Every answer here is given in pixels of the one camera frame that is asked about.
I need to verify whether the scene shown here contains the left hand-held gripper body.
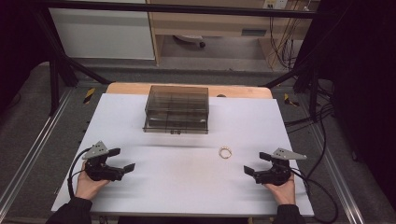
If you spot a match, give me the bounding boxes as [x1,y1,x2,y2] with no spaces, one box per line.
[81,140,125,182]

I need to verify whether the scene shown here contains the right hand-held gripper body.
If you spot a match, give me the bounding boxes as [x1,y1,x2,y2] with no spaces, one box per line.
[253,147,308,187]

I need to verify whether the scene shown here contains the smoked transparent drawer box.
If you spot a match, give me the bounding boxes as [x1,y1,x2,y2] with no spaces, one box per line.
[143,85,210,135]

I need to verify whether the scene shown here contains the person's right hand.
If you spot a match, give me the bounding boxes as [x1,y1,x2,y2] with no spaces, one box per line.
[263,174,296,206]

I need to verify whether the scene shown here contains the person's left hand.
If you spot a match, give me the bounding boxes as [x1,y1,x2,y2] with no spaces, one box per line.
[75,161,110,201]

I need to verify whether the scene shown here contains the white table board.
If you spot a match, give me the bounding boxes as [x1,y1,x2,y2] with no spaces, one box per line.
[50,92,316,217]

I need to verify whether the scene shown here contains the yellow black tape strip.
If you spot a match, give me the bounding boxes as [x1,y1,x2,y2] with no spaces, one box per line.
[82,87,96,105]
[283,92,301,108]

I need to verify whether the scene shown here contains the wooden table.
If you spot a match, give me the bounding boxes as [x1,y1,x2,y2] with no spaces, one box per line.
[106,81,274,100]

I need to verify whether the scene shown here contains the black metal stand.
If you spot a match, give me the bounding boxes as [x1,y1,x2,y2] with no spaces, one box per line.
[262,59,321,122]
[32,8,113,117]

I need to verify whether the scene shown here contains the black curtain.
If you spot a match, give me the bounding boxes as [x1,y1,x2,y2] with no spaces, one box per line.
[298,0,396,203]
[0,0,52,110]

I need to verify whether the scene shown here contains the white cabinet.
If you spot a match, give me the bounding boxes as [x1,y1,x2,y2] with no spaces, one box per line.
[49,7,156,61]

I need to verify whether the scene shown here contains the office chair base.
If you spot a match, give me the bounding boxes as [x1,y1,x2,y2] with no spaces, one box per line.
[173,34,207,49]

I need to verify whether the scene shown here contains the light wooden desk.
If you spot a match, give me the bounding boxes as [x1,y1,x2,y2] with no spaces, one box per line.
[145,0,320,67]

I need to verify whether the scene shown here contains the left hand-held gripper cable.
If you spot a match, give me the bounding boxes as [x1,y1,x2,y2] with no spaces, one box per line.
[66,147,92,200]

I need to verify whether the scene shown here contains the hand-held gripper cable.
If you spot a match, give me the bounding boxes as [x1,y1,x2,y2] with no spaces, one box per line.
[66,147,92,200]
[290,167,339,224]

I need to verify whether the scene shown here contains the right hand-held gripper cable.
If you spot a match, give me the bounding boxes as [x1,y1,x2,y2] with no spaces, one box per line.
[290,167,339,224]

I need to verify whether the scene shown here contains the aluminium rail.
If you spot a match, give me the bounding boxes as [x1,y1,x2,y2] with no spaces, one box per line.
[307,122,366,224]
[0,88,74,206]

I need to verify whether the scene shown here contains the black floor cables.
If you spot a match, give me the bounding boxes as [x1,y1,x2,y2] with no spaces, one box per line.
[283,78,336,180]

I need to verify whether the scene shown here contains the hanging cable bundle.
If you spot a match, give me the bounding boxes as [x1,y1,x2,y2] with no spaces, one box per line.
[268,8,307,72]

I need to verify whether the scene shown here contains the white wall socket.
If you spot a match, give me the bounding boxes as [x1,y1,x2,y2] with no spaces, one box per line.
[262,0,290,10]

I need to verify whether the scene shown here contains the black metal frame bar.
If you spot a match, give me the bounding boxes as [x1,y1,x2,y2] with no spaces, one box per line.
[38,0,320,19]

